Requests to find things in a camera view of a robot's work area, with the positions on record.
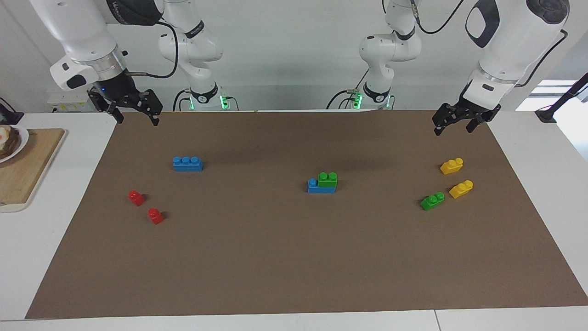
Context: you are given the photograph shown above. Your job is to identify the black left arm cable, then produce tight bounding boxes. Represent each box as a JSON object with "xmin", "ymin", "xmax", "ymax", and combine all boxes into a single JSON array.
[{"xmin": 410, "ymin": 0, "xmax": 569, "ymax": 88}]

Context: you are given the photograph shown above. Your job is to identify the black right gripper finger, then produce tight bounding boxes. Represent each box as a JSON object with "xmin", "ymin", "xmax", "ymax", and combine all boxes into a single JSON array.
[
  {"xmin": 87, "ymin": 87, "xmax": 124, "ymax": 124},
  {"xmin": 138, "ymin": 90, "xmax": 164, "ymax": 127}
]

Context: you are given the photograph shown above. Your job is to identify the black base cable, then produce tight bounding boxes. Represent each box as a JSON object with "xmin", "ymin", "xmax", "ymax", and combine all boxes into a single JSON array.
[
  {"xmin": 326, "ymin": 69, "xmax": 369, "ymax": 110},
  {"xmin": 172, "ymin": 89, "xmax": 192, "ymax": 111}
]

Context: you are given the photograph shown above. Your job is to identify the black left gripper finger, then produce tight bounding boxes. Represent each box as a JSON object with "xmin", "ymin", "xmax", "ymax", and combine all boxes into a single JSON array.
[
  {"xmin": 432, "ymin": 104, "xmax": 460, "ymax": 136},
  {"xmin": 466, "ymin": 112, "xmax": 495, "ymax": 134}
]

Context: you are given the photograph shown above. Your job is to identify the yellow two-stud toy block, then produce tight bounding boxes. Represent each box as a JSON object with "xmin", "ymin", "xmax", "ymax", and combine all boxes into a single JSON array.
[
  {"xmin": 440, "ymin": 158, "xmax": 464, "ymax": 176},
  {"xmin": 449, "ymin": 179, "xmax": 474, "ymax": 200}
]

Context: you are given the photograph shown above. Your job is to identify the wooden cutting board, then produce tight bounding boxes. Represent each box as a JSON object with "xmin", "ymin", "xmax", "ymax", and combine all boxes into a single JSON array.
[{"xmin": 0, "ymin": 128, "xmax": 68, "ymax": 213}]

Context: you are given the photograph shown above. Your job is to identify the white power strip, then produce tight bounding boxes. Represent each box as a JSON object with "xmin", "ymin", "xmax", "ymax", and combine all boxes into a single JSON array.
[{"xmin": 46, "ymin": 90, "xmax": 100, "ymax": 114}]

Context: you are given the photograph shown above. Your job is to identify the black right base cable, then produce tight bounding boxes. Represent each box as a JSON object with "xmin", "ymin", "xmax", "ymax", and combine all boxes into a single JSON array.
[{"xmin": 172, "ymin": 89, "xmax": 192, "ymax": 111}]

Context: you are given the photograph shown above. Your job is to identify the white plate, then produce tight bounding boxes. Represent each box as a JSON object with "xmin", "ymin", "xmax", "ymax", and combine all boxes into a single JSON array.
[{"xmin": 0, "ymin": 125, "xmax": 30, "ymax": 163}]

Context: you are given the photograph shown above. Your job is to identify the black stand with base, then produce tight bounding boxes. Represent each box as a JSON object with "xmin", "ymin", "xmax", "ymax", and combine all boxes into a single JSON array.
[{"xmin": 535, "ymin": 73, "xmax": 588, "ymax": 124}]

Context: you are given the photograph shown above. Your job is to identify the black device with cable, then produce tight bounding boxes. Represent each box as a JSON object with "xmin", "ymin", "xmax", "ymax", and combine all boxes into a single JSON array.
[{"xmin": 0, "ymin": 97, "xmax": 25, "ymax": 126}]

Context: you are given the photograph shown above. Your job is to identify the black left base cable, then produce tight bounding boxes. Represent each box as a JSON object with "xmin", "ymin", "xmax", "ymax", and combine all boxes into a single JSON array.
[{"xmin": 326, "ymin": 69, "xmax": 369, "ymax": 110}]

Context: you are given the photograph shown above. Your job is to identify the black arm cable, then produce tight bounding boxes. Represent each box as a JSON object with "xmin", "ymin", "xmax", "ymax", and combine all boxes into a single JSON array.
[
  {"xmin": 410, "ymin": 0, "xmax": 569, "ymax": 88},
  {"xmin": 125, "ymin": 20, "xmax": 179, "ymax": 79}
]

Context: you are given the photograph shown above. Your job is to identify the toast sandwich food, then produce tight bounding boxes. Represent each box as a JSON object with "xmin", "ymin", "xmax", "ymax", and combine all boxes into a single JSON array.
[{"xmin": 0, "ymin": 125, "xmax": 22, "ymax": 160}]

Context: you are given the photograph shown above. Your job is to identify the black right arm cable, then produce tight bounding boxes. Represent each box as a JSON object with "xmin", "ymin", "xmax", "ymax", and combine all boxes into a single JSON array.
[{"xmin": 125, "ymin": 20, "xmax": 179, "ymax": 79}]

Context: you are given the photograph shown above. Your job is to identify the brown table mat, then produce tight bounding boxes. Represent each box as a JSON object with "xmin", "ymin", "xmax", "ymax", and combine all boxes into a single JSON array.
[{"xmin": 25, "ymin": 109, "xmax": 588, "ymax": 320}]

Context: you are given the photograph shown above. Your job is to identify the blue three-stud toy block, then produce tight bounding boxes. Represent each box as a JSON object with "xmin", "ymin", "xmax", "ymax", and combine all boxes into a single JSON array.
[
  {"xmin": 173, "ymin": 156, "xmax": 204, "ymax": 172},
  {"xmin": 307, "ymin": 178, "xmax": 338, "ymax": 194}
]

